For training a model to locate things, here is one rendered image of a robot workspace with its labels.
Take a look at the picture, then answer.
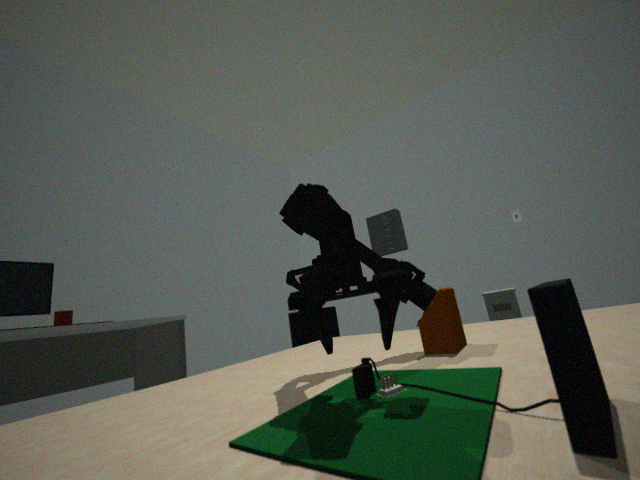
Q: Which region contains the green circuit board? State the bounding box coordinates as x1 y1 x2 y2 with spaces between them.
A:
229 366 502 480

